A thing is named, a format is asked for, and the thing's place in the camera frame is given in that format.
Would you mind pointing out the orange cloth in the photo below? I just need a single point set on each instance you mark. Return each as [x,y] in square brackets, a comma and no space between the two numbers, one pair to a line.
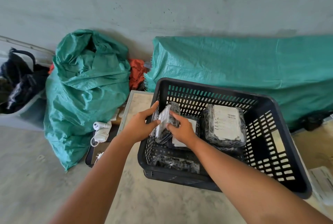
[137,71]

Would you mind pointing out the person's right hand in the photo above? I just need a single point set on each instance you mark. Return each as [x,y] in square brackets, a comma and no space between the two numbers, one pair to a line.
[183,131]

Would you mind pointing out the large labelled packet of black parts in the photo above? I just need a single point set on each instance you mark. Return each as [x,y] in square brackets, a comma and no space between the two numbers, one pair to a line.
[227,125]

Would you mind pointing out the white paper sheet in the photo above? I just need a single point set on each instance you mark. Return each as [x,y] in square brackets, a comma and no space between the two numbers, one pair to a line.
[322,183]

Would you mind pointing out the green woven tarp cover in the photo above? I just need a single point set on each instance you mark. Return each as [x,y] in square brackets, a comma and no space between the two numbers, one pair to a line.
[234,68]

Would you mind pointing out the clear packet with white label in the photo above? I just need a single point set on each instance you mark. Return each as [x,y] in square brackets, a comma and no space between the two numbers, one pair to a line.
[166,125]

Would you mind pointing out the green woven sack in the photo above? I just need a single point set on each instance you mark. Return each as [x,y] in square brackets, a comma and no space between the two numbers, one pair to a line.
[85,88]

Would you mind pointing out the person's left hand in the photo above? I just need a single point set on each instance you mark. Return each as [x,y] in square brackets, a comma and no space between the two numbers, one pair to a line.
[136,128]

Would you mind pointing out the black plastic slotted crate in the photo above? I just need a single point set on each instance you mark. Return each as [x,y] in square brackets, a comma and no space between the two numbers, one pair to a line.
[262,117]

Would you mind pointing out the person's left forearm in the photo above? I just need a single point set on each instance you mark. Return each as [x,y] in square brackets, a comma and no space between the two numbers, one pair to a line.
[92,179]

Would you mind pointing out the black bag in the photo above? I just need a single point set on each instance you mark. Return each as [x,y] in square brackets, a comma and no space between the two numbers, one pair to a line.
[18,81]

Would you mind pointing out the flat packet with white label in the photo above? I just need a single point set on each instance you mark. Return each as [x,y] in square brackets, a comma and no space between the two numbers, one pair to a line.
[182,140]

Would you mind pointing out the person's right forearm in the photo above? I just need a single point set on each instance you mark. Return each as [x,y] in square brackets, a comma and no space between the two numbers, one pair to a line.
[249,182]

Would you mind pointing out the person's right thumb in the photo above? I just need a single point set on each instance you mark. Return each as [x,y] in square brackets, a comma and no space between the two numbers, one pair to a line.
[172,127]

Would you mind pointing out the clear packet of black parts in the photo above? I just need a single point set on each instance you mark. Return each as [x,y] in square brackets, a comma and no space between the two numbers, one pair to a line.
[177,163]

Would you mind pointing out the person's left thumb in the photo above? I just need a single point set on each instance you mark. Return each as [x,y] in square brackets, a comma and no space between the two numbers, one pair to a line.
[154,124]

